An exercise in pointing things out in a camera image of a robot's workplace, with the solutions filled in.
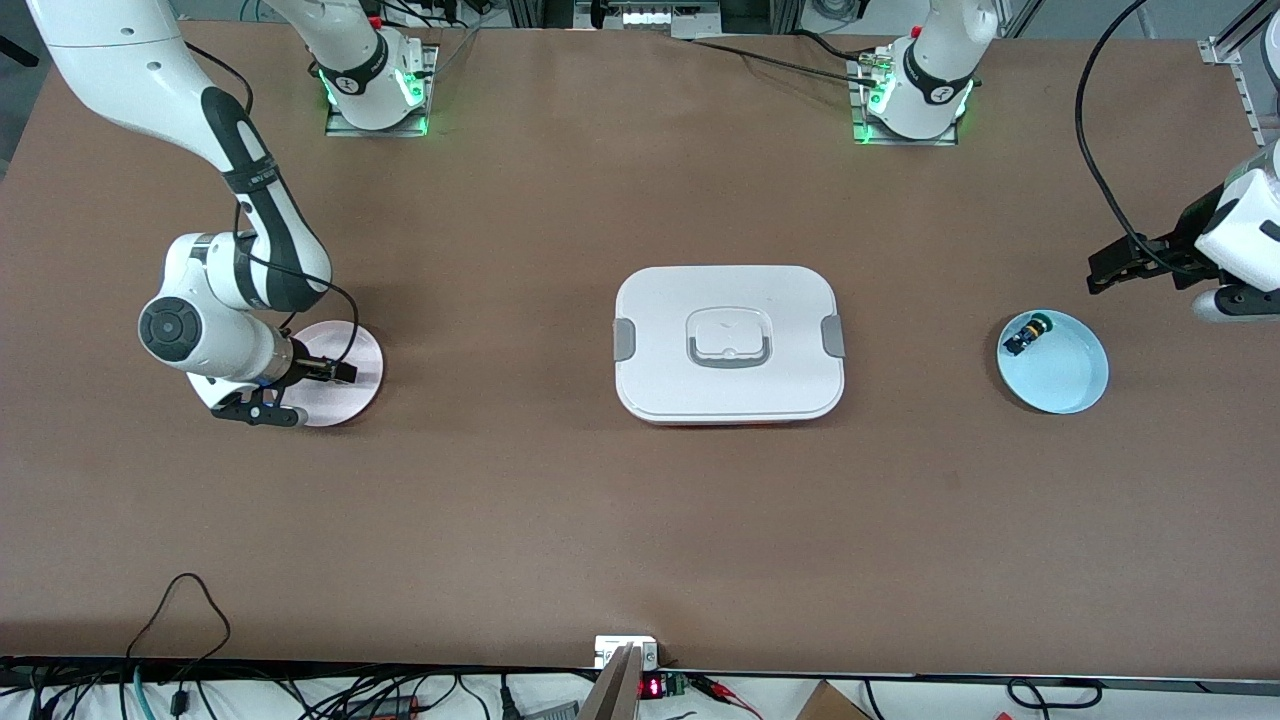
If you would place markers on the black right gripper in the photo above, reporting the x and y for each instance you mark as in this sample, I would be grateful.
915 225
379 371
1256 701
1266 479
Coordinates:
306 370

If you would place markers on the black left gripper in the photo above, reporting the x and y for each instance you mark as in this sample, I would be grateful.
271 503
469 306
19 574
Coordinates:
1180 246

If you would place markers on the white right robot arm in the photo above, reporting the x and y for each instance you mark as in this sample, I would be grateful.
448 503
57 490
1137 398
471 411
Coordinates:
110 50

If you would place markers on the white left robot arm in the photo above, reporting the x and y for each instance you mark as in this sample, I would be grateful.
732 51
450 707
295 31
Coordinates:
935 60

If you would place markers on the white lidded box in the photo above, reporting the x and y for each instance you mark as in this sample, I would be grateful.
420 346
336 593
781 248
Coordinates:
660 390

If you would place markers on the pink round plate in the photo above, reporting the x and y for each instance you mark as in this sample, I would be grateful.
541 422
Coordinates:
350 400

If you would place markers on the light blue round plate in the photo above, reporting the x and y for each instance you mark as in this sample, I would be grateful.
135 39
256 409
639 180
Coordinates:
1065 375

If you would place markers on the red digit display module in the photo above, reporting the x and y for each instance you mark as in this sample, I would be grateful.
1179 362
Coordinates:
652 688

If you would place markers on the metal equipment rack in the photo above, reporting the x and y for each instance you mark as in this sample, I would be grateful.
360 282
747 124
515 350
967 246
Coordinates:
650 15

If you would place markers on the brown cardboard piece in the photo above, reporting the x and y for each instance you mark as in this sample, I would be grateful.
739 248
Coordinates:
830 705

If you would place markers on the blue push button switch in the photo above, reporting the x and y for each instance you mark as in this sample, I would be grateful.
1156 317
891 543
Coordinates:
1022 338

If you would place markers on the aluminium profile frame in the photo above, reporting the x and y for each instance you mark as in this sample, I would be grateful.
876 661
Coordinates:
1240 70

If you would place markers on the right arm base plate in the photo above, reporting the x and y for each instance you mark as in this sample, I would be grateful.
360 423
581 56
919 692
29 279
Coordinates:
425 120

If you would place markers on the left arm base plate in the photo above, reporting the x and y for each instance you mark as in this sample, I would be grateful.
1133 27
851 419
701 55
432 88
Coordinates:
862 135

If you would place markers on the white mount bracket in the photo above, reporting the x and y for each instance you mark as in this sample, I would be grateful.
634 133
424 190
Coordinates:
605 650

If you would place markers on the aluminium camera mount bar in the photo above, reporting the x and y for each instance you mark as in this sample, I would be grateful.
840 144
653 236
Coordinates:
615 690

